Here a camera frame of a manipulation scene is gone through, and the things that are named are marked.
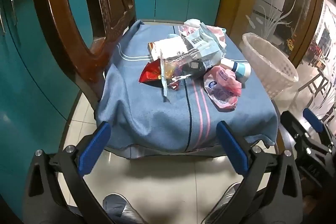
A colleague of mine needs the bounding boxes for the dark wooden stool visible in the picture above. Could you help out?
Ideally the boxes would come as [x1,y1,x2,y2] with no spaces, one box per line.
[298,67,334,109]

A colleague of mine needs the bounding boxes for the person's left grey shoe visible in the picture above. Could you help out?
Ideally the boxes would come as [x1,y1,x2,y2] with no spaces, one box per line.
[102,193,147,224]

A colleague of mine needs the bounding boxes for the light blue plastic packet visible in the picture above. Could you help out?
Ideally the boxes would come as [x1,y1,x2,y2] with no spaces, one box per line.
[182,27,226,67]

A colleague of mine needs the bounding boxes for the pink plastic packet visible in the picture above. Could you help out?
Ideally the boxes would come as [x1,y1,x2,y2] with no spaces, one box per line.
[203,67,242,109]

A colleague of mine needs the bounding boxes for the pink and white striped wrapper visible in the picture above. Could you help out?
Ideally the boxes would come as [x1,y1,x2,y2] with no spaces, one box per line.
[178,25,228,49]

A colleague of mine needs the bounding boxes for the white plastic basket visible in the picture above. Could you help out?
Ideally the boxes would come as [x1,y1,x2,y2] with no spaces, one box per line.
[241,32,299,100]

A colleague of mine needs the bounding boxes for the person's right grey shoe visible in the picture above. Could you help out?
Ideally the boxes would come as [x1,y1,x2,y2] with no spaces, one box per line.
[209,182,241,222]

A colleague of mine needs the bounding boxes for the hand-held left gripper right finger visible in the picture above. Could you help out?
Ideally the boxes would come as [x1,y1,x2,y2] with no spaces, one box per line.
[202,121,305,224]

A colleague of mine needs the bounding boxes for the clear plastic wrapper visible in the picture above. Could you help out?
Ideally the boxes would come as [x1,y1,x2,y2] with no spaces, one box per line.
[159,48,210,97]

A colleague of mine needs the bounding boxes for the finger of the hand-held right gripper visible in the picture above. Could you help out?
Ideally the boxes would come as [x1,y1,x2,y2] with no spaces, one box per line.
[280,110,306,143]
[303,108,336,146]

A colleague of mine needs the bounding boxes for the white tissue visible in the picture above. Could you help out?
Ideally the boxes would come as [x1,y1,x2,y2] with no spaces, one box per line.
[184,18,201,28]

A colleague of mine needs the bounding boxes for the person's grey shoe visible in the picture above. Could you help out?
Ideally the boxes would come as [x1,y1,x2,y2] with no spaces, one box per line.
[102,193,147,224]
[209,182,241,222]

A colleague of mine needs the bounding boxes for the white and brown packet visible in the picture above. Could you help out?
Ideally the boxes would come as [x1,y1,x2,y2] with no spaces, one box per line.
[147,38,188,60]

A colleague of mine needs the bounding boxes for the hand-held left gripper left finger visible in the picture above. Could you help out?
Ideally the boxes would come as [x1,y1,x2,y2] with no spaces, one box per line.
[22,121,116,224]

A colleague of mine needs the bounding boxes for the carved wooden chair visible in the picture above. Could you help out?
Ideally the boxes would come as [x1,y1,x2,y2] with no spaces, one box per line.
[29,0,285,161]

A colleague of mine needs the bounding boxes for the red snack wrapper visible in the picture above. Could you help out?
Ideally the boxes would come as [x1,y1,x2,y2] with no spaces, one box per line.
[139,60,164,88]

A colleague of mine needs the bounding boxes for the striped blue towel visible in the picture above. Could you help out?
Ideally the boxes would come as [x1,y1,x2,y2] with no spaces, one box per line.
[95,20,279,153]

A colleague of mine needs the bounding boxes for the white and blue paper cup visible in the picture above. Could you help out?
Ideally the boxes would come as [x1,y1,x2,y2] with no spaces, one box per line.
[219,58,252,81]

